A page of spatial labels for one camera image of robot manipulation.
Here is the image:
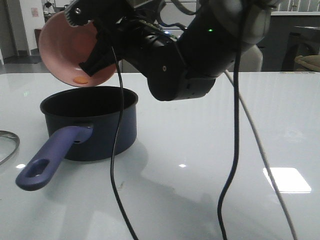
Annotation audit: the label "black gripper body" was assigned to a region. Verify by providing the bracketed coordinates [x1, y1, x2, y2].
[93, 0, 183, 73]

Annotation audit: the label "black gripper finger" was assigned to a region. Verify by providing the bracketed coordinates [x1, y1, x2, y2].
[78, 23, 121, 77]

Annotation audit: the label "serrated grey gripper finger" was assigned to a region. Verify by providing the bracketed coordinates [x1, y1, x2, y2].
[64, 0, 130, 27]

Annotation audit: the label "orange ham slices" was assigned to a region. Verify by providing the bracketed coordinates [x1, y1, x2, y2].
[73, 76, 89, 85]

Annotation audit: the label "pink bowl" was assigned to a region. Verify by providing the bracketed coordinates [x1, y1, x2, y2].
[38, 11, 116, 88]

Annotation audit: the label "dark blue saucepan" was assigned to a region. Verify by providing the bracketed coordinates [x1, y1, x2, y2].
[15, 86, 138, 191]

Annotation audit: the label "glass lid with blue knob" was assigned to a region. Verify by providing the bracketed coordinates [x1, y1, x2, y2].
[0, 130, 20, 165]

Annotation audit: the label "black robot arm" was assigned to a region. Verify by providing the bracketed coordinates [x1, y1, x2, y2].
[64, 0, 279, 101]

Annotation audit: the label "dark grey counter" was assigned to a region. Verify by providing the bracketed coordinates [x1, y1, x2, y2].
[258, 12, 320, 72]

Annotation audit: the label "olive cushion seat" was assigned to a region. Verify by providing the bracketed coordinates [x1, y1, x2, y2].
[294, 54, 320, 72]

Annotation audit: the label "white hanging cable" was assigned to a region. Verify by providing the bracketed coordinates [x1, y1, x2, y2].
[224, 68, 299, 240]

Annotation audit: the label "thin black cable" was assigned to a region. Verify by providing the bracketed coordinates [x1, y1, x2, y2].
[109, 46, 140, 240]

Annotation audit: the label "black hanging cable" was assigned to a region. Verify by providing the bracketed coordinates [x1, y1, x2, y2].
[216, 4, 252, 240]

